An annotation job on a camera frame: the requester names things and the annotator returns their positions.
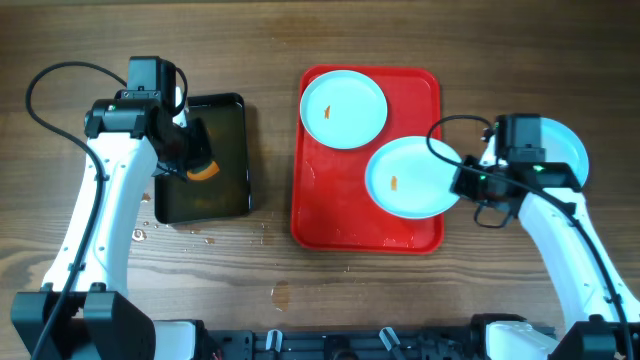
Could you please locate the black water tray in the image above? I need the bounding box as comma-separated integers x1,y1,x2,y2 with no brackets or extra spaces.
154,93,252,224

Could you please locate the right black cable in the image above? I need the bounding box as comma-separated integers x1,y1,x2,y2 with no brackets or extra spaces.
426,114,631,360

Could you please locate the white plate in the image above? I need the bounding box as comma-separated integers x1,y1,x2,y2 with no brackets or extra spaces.
541,118,590,186
364,136,461,219
299,70,388,150

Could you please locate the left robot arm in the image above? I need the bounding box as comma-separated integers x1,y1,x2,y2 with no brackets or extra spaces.
11,100,215,359

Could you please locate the white plate top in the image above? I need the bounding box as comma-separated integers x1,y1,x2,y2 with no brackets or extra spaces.
299,70,388,150

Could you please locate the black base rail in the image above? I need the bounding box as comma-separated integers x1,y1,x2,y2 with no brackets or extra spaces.
199,313,557,360

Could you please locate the red plastic tray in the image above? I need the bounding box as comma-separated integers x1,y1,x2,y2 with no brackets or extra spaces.
290,65,445,255

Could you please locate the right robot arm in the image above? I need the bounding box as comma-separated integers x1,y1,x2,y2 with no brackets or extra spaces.
452,157,639,359

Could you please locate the white plate bottom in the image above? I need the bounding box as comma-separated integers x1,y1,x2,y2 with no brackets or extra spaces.
541,118,590,186

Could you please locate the orange sponge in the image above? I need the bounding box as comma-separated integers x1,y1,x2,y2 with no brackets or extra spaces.
187,161,220,181

